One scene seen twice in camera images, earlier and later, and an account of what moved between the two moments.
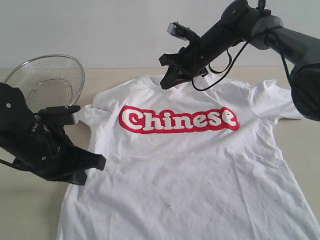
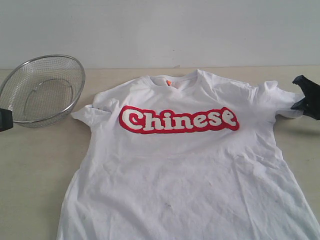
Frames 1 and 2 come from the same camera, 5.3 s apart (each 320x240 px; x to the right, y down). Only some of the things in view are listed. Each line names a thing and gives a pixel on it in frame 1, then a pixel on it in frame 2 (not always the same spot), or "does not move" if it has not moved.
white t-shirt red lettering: x=210 y=160 does not move
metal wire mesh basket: x=48 y=81 does not move
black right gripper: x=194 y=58 to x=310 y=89
